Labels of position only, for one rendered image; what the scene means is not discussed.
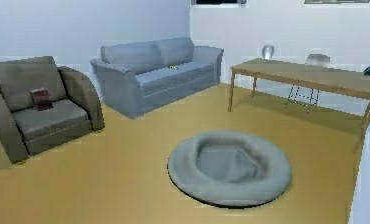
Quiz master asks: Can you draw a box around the blue-grey sofa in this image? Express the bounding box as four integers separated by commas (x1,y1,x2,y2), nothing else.
90,36,225,120

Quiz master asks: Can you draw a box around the round grey pet bed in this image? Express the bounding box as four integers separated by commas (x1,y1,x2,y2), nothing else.
167,129,293,208

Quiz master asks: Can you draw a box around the grey glass vase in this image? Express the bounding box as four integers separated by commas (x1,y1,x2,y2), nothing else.
261,44,275,61

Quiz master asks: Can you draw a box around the dark window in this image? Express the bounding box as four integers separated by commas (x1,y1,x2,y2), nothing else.
191,0,247,6

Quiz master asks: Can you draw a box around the wooden table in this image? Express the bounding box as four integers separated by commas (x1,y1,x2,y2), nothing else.
227,57,370,141

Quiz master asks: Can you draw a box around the brown-grey armchair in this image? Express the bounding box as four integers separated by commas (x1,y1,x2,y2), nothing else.
0,55,106,165

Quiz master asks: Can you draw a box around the grey wire-leg chair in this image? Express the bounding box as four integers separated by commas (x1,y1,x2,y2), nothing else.
285,53,331,110

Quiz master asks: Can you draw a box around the framed wall picture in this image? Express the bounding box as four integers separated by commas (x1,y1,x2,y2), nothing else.
304,0,370,5

